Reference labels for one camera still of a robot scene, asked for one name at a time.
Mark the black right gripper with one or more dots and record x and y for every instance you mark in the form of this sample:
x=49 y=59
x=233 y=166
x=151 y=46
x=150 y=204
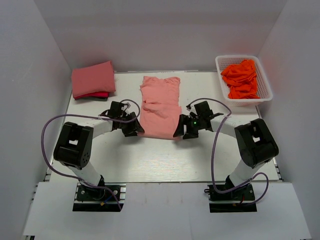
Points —
x=180 y=130

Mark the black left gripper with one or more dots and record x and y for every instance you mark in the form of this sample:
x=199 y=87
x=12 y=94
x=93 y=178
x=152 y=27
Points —
x=135 y=125

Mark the light pink t shirt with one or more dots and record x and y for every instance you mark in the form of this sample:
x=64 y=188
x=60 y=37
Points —
x=160 y=109

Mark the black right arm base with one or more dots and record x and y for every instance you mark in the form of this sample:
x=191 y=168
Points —
x=236 y=201

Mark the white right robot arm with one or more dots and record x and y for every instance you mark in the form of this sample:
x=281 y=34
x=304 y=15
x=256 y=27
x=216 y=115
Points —
x=255 y=142

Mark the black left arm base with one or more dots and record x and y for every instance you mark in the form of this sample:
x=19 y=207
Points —
x=95 y=200

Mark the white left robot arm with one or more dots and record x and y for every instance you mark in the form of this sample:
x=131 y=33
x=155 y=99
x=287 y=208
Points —
x=74 y=145

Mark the folded dark t shirt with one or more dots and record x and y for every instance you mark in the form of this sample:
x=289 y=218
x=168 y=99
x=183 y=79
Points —
x=92 y=98

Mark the folded magenta t shirt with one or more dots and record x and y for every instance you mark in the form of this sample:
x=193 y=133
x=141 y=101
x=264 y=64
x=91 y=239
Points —
x=99 y=95

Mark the folded salmon red t shirt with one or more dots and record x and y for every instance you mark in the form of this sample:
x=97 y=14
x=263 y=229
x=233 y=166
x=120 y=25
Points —
x=95 y=78

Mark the white perforated plastic basket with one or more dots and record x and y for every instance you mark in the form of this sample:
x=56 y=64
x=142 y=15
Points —
x=263 y=88

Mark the orange t shirt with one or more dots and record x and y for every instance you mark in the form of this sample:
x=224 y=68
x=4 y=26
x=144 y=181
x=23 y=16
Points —
x=241 y=79

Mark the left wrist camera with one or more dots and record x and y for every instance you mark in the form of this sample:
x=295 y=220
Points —
x=117 y=110

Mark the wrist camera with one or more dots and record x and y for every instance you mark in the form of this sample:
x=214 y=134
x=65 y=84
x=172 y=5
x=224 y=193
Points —
x=117 y=110
x=202 y=111

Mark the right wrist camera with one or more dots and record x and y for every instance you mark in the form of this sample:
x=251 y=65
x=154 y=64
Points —
x=202 y=111

